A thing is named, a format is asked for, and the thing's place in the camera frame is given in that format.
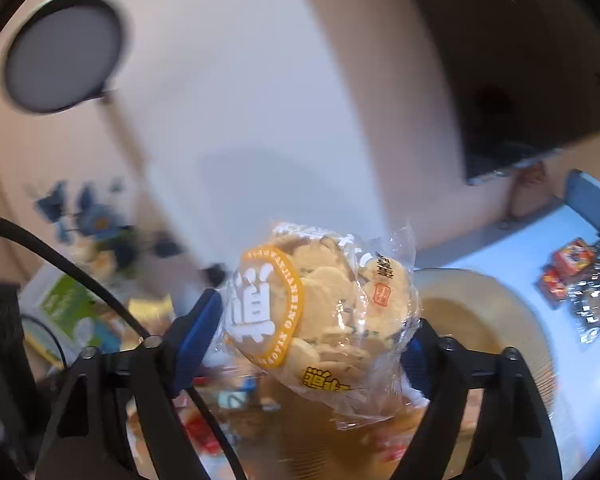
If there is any black monitor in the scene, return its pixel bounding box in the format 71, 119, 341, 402
395, 0, 600, 186

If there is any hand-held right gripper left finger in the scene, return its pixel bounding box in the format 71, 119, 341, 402
35, 287, 226, 480

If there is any yellow snack packet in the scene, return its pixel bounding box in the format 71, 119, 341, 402
130, 297, 176, 336

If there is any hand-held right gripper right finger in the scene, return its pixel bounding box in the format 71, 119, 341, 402
390, 317, 563, 480

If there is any red snack packet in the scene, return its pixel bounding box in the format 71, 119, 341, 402
537, 265, 573, 308
552, 237, 598, 276

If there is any black cable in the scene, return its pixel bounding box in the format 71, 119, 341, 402
0, 211, 246, 480

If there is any blue and cream flower bouquet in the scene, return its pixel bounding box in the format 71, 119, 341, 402
27, 177, 141, 281

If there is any small brown box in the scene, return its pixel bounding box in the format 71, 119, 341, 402
510, 160, 551, 226

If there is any clear bag of pale cookies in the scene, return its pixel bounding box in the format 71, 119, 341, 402
220, 217, 431, 433

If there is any green book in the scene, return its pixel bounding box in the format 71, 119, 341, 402
20, 265, 111, 366

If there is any ribbed glass bowl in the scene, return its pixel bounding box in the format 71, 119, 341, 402
412, 267, 561, 411

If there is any white desk lamp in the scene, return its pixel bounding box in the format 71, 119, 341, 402
2, 2, 231, 286

